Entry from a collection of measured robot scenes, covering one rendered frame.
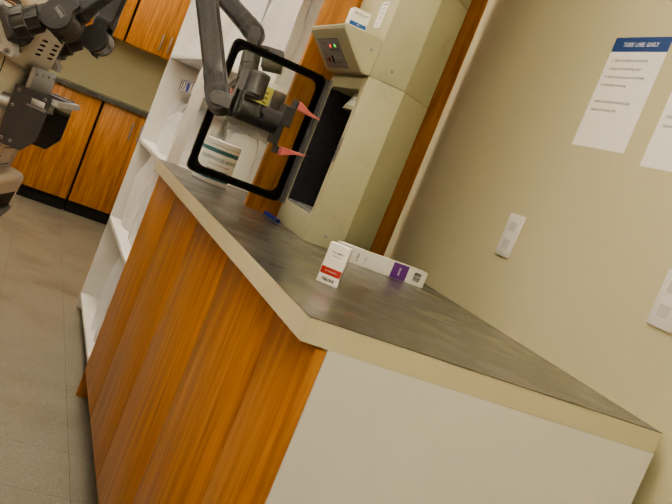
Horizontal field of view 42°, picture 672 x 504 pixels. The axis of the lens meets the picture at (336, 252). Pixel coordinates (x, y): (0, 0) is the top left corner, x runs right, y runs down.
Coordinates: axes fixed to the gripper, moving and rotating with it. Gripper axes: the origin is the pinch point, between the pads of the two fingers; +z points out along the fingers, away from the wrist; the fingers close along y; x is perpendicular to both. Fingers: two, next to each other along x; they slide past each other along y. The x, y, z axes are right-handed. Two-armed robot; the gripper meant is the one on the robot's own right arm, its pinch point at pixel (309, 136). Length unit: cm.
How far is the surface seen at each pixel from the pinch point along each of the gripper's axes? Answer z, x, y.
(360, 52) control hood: 7.1, 8.9, 25.6
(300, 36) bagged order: 24, 144, 39
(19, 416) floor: -34, 75, -120
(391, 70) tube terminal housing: 17.0, 8.8, 24.8
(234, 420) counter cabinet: -15, -73, -52
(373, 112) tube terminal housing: 16.8, 8.8, 12.7
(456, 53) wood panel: 49, 46, 43
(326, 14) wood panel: 5, 46, 36
